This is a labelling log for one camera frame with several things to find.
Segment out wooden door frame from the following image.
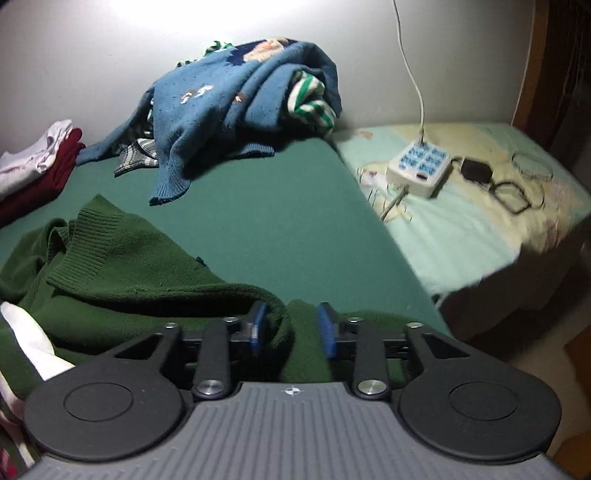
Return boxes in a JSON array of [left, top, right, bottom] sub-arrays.
[[510, 0, 591, 153]]

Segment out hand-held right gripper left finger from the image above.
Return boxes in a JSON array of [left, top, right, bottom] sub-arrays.
[[111, 302, 269, 401]]

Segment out white cable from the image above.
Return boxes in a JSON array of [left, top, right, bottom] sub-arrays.
[[392, 0, 426, 145], [379, 186, 410, 220]]

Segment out white power strip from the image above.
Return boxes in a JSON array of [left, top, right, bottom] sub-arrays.
[[385, 141, 452, 199]]

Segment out grey checked garment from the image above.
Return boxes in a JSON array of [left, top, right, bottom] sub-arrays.
[[115, 137, 160, 178]]

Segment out clear round lid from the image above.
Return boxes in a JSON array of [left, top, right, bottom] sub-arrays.
[[512, 151, 554, 181]]

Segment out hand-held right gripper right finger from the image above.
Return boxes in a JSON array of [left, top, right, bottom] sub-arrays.
[[318, 302, 468, 401]]

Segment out white folded garment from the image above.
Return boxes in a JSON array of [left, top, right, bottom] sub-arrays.
[[0, 119, 77, 202]]

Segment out blue knit sweater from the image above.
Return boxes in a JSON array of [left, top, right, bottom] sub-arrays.
[[76, 39, 343, 206]]

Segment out black power adapter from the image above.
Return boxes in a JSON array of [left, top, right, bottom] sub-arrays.
[[461, 158, 494, 184]]

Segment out black adapter with cable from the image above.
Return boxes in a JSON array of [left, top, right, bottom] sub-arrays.
[[450, 157, 546, 215]]

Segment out green white striped garment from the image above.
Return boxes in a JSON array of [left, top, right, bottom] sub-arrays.
[[178, 41, 338, 134]]

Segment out dark red folded garment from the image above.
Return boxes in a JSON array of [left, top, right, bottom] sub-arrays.
[[0, 128, 87, 227]]

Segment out green white-striped knit sweater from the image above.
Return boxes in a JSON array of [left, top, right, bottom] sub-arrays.
[[0, 194, 416, 476]]

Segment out pale printed bed sheet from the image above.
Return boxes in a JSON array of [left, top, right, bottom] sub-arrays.
[[332, 121, 591, 305]]

